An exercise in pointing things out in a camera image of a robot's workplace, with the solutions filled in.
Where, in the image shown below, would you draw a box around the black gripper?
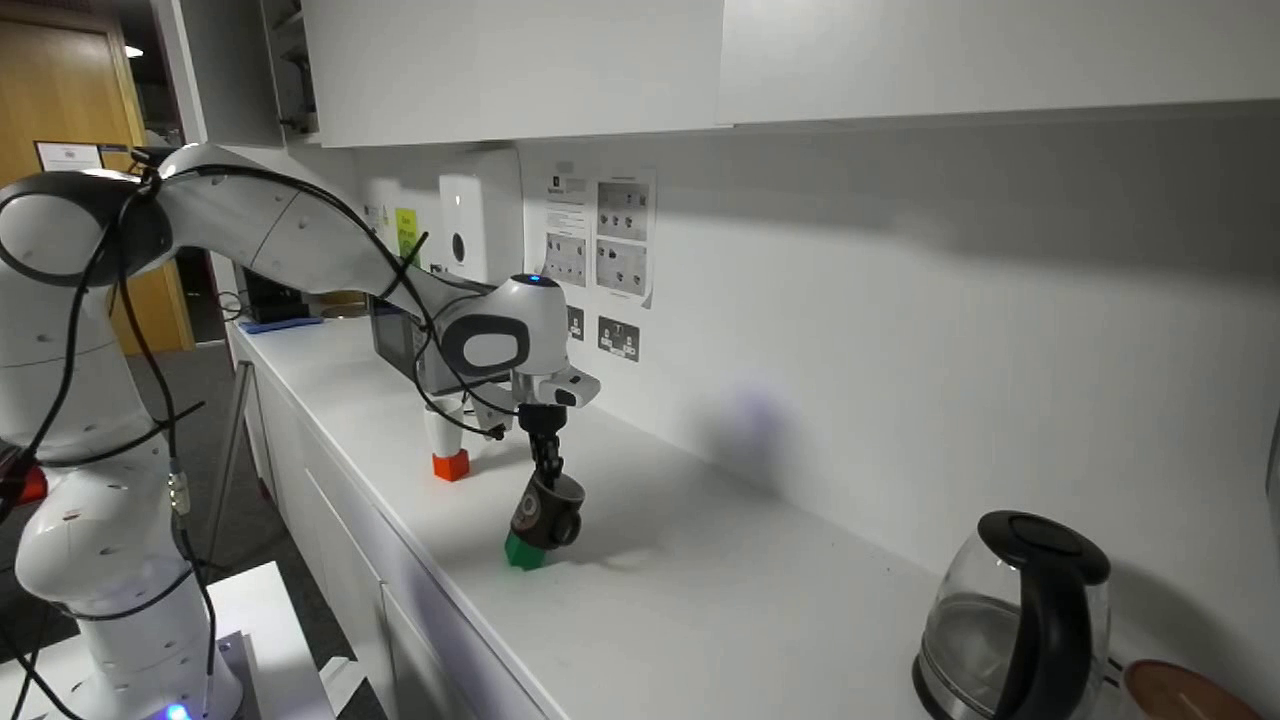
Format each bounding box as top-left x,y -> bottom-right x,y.
516,402 -> 571,514

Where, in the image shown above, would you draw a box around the black mug with white inside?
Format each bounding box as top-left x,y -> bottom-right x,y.
513,471 -> 589,552

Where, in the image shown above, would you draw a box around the green block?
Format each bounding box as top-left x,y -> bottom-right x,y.
501,529 -> 553,577

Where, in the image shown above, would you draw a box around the grey microwave oven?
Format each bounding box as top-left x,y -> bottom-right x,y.
368,298 -> 533,402

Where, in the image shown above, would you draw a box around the white base cabinet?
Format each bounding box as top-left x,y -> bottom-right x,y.
238,345 -> 571,720

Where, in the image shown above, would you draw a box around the white paper towel dispenser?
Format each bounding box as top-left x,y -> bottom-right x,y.
438,174 -> 493,284

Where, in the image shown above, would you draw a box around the white robot stand table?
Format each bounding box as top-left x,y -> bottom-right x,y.
0,555 -> 339,720

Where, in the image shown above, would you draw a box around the dark appliance with blue base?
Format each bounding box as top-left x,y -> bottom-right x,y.
240,271 -> 330,337

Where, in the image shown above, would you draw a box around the glass electric kettle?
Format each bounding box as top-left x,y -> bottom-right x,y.
912,510 -> 1122,720

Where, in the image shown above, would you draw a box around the red emergency stop button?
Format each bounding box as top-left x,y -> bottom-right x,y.
0,455 -> 52,514

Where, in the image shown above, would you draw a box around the white door sign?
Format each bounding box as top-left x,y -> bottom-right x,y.
32,140 -> 110,179

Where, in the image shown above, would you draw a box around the wooden door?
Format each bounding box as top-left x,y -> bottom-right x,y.
0,11 -> 202,359

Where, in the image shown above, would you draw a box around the round wooden coaster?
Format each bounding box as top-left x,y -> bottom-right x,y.
1126,656 -> 1265,720

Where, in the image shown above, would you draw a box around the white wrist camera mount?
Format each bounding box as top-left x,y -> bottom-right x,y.
537,370 -> 605,411

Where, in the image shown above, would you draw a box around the small photo wall poster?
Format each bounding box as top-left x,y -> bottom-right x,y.
591,237 -> 658,302
591,178 -> 658,245

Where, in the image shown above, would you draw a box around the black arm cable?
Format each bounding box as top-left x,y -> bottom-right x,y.
0,143 -> 523,720

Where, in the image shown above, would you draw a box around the white upper wall cabinets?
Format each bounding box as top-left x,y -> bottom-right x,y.
296,0 -> 1280,151

